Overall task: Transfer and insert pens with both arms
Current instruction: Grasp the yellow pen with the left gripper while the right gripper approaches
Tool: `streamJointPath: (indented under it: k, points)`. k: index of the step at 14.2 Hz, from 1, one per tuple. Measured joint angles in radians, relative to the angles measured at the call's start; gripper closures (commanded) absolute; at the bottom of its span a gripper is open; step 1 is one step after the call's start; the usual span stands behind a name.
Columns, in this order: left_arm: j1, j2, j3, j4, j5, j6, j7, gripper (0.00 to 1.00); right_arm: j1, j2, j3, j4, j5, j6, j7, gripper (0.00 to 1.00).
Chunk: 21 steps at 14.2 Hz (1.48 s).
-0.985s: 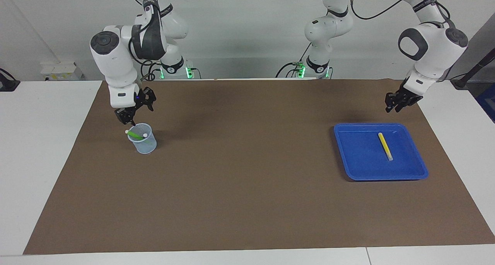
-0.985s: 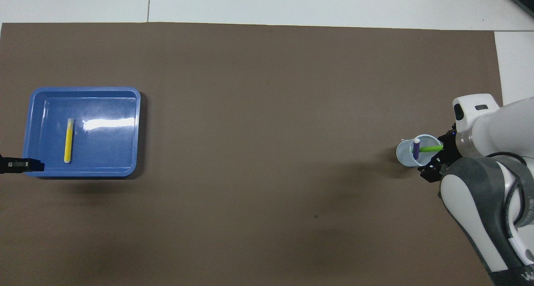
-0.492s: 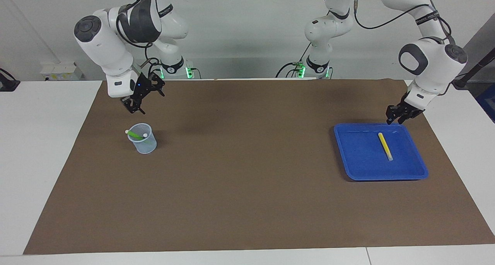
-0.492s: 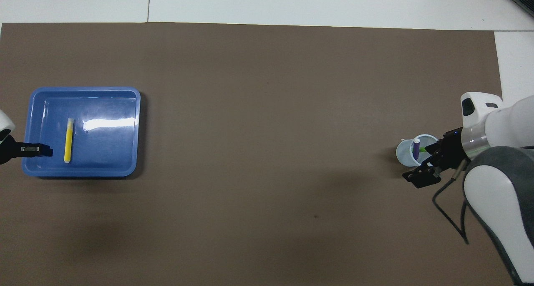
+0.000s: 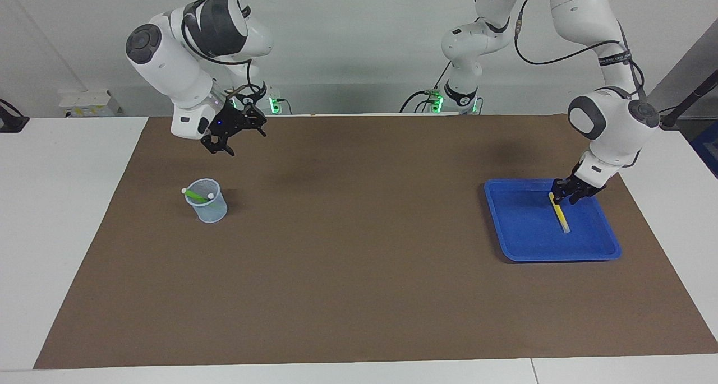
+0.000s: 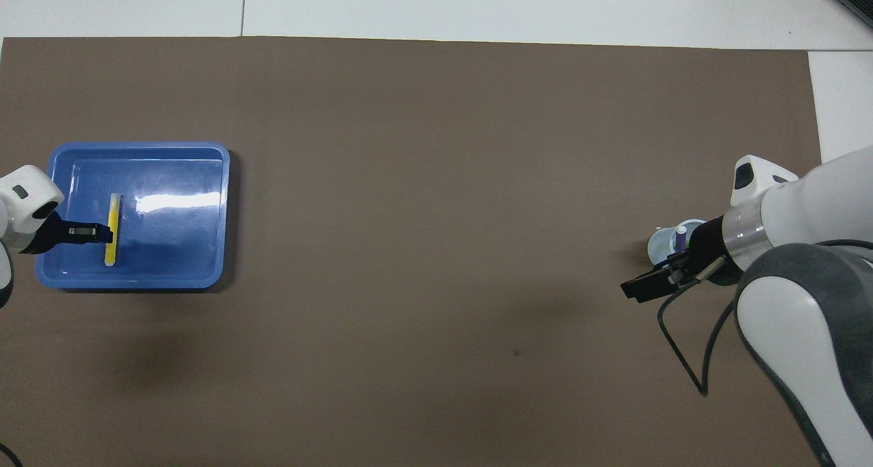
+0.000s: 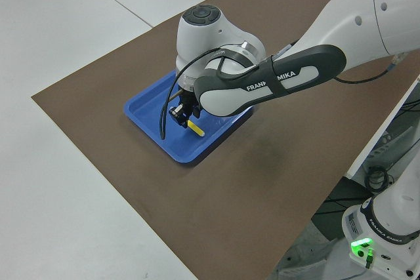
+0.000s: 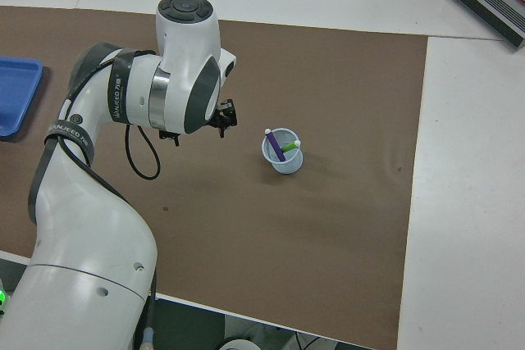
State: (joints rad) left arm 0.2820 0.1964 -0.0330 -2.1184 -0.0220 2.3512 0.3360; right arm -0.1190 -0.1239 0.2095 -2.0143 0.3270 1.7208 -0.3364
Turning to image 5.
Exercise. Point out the yellow pen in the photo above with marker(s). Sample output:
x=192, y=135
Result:
x=561, y=216

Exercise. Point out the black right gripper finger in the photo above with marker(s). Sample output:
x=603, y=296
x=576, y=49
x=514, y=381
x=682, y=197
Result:
x=219, y=143
x=253, y=106

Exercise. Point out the blue crate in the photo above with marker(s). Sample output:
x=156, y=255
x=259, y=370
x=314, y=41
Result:
x=708, y=148

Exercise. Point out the blue plastic tray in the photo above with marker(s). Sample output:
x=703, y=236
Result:
x=533, y=232

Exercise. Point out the black stand pole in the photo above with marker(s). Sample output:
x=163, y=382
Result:
x=687, y=101

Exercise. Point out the white power strip box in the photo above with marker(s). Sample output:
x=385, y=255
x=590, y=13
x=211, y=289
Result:
x=90, y=103

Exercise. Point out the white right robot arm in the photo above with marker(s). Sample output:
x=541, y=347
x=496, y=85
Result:
x=168, y=59

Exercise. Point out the green pen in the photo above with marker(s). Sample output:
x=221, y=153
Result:
x=196, y=195

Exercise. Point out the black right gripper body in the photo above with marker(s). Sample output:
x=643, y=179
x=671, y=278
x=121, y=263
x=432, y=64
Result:
x=230, y=121

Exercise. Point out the brown table mat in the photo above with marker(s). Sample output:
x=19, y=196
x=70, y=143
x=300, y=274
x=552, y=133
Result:
x=359, y=260

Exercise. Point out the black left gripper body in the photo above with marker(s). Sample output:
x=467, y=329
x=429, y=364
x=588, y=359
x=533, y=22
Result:
x=583, y=186

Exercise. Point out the translucent plastic cup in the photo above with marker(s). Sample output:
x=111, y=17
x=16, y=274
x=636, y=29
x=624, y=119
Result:
x=216, y=213

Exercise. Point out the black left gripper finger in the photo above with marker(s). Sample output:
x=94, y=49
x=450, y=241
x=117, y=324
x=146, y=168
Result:
x=561, y=190
x=576, y=198

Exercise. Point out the black clamp device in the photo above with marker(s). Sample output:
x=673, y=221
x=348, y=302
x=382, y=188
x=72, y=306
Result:
x=11, y=123

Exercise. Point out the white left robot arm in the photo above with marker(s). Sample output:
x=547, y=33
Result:
x=611, y=120

